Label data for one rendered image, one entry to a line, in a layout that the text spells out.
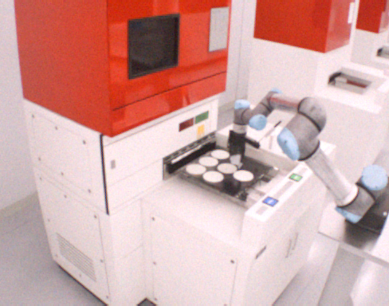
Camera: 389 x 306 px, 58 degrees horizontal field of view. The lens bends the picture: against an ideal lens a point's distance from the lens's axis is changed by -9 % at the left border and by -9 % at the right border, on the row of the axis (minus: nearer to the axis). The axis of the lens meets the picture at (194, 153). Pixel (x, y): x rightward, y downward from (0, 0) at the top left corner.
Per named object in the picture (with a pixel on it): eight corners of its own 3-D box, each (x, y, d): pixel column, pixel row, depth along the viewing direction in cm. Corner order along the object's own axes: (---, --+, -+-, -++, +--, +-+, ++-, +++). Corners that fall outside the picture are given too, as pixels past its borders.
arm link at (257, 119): (268, 107, 169) (253, 99, 178) (252, 125, 169) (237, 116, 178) (275, 118, 174) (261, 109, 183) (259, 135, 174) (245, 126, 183)
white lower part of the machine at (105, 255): (53, 267, 246) (31, 164, 207) (135, 216, 304) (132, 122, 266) (123, 325, 208) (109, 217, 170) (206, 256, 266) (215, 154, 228)
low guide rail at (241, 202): (180, 178, 202) (180, 173, 201) (182, 177, 204) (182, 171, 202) (263, 215, 176) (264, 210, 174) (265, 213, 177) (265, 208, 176)
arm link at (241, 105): (241, 105, 176) (231, 100, 182) (239, 127, 181) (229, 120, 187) (255, 103, 179) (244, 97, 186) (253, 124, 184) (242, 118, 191)
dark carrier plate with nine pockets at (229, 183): (178, 170, 195) (178, 169, 195) (217, 147, 219) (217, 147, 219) (235, 195, 177) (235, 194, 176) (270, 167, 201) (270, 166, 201)
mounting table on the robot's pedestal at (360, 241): (408, 237, 181) (417, 217, 175) (388, 287, 150) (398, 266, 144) (336, 206, 206) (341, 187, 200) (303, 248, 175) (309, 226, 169)
